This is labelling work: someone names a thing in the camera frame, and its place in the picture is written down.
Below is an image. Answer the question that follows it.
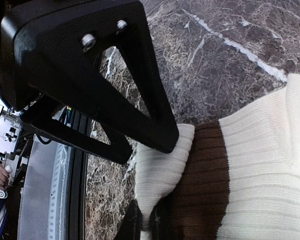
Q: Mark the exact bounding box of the black front rail frame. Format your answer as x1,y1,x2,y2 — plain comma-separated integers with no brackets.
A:
67,107,93,240

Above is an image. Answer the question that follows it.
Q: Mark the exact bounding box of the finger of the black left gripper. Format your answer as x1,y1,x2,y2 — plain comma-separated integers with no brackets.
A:
0,0,179,153
20,96,133,165

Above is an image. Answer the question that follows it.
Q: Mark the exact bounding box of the beige and brown sock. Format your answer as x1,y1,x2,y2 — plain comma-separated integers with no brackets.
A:
134,73,300,240

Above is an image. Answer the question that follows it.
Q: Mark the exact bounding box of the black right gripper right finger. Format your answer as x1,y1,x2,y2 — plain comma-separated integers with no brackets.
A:
150,199,184,240

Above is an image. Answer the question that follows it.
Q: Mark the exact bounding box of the white slotted cable duct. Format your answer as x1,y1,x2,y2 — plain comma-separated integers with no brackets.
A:
47,143,69,240

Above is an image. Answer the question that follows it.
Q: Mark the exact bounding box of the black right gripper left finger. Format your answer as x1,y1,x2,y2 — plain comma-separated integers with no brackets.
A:
114,199,142,240

